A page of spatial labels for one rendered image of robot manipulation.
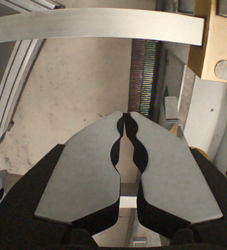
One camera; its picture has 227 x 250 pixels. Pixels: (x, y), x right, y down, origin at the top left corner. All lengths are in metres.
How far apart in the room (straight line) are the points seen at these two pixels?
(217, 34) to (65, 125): 1.16
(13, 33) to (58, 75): 0.93
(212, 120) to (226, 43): 0.36
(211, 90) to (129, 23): 0.35
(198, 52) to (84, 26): 0.12
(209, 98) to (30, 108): 1.05
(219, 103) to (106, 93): 0.74
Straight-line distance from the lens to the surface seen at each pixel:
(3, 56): 1.01
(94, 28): 0.21
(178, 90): 0.30
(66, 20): 0.21
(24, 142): 1.48
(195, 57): 0.24
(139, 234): 0.77
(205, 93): 0.52
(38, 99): 1.25
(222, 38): 0.22
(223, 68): 0.22
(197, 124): 0.55
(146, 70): 0.37
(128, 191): 0.32
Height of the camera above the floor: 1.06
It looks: 58 degrees down
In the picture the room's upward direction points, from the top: 178 degrees counter-clockwise
